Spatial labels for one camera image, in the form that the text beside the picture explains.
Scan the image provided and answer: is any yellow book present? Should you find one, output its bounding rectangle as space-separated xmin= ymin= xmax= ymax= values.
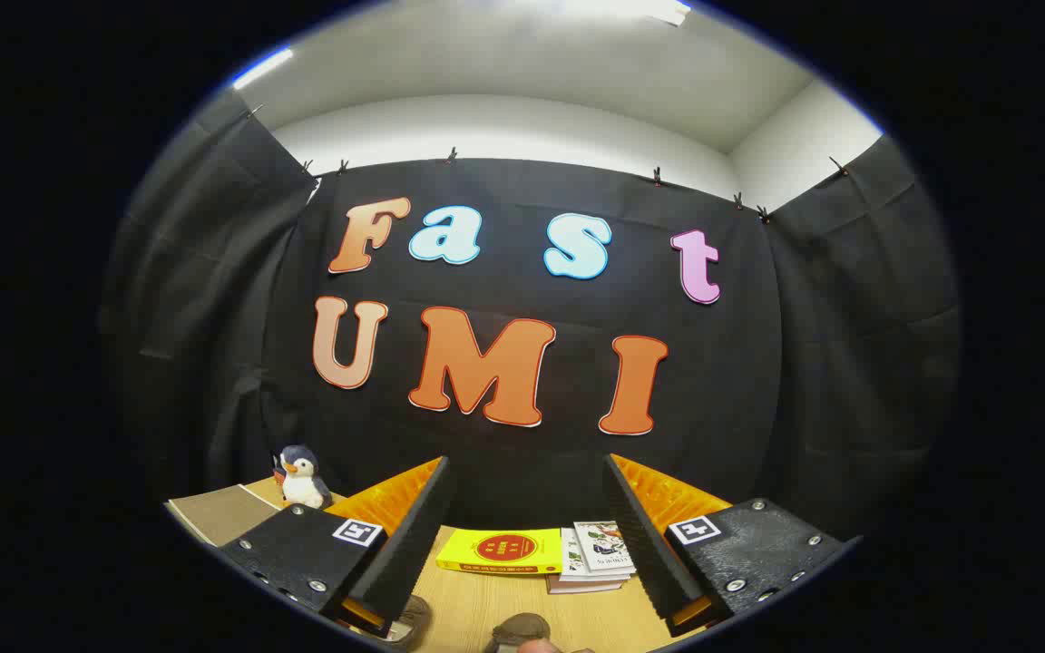
xmin=436 ymin=529 xmax=564 ymax=576

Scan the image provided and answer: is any brown fuzzy shoe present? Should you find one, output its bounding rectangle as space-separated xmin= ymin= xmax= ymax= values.
xmin=385 ymin=594 xmax=434 ymax=650
xmin=485 ymin=613 xmax=552 ymax=653

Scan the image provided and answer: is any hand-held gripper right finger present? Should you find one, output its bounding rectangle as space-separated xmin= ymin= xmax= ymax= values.
xmin=604 ymin=453 xmax=864 ymax=636

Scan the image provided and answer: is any black backdrop cloth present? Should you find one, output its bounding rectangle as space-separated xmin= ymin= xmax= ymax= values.
xmin=101 ymin=91 xmax=963 ymax=550

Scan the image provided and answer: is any cream fabric storage box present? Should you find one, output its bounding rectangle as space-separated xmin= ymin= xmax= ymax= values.
xmin=166 ymin=484 xmax=284 ymax=549

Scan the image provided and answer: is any brown-spined book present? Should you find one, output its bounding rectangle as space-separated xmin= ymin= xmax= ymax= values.
xmin=547 ymin=575 xmax=625 ymax=596

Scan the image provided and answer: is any row of black cloth clips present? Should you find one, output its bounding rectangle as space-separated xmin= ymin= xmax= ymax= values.
xmin=246 ymin=102 xmax=851 ymax=224

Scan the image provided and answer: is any white floral book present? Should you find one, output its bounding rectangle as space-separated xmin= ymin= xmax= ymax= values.
xmin=559 ymin=527 xmax=632 ymax=582

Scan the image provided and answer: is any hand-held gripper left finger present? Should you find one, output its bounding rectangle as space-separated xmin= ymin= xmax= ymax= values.
xmin=219 ymin=456 xmax=456 ymax=636

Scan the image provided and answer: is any penguin plush toy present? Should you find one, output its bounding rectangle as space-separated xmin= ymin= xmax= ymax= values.
xmin=272 ymin=444 xmax=336 ymax=511

